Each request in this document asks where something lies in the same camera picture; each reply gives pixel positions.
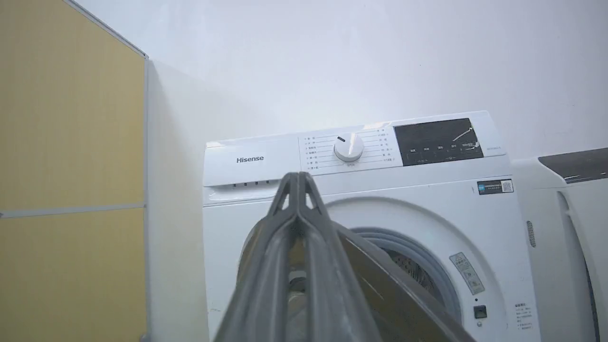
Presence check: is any small printed text label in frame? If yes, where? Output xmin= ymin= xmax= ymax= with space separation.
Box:
xmin=514 ymin=301 xmax=533 ymax=332

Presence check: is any steel washing drum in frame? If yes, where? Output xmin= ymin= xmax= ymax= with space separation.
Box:
xmin=387 ymin=249 xmax=440 ymax=299

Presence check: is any white detergent drawer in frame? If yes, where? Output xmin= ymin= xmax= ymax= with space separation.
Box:
xmin=203 ymin=138 xmax=304 ymax=189

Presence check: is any white Hisense washing machine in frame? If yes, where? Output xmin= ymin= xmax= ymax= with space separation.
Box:
xmin=202 ymin=110 xmax=542 ymax=342

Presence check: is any white round program knob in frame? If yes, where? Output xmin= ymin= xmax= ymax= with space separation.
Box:
xmin=333 ymin=133 xmax=365 ymax=162

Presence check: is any grey rubber door gasket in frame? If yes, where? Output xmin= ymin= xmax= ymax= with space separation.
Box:
xmin=354 ymin=227 xmax=462 ymax=324

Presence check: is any yellow partition panel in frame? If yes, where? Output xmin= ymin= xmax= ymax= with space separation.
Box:
xmin=0 ymin=0 xmax=149 ymax=342

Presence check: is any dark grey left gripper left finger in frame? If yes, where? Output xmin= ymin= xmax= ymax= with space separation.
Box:
xmin=214 ymin=173 xmax=299 ymax=342

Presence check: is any round glass washing machine door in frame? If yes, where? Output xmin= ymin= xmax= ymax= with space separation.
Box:
xmin=236 ymin=219 xmax=478 ymax=342

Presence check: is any black display panel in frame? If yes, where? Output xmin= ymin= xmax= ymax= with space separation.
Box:
xmin=393 ymin=118 xmax=479 ymax=167

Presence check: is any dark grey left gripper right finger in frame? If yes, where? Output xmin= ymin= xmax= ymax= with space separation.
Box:
xmin=298 ymin=171 xmax=383 ymax=342

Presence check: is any white appliance with dark top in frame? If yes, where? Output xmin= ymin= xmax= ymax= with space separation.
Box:
xmin=511 ymin=147 xmax=608 ymax=342

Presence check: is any grey warning sticker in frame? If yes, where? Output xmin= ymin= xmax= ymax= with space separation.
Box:
xmin=449 ymin=252 xmax=485 ymax=295

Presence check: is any dark QR code sticker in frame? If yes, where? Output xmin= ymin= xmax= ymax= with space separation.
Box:
xmin=477 ymin=179 xmax=514 ymax=195

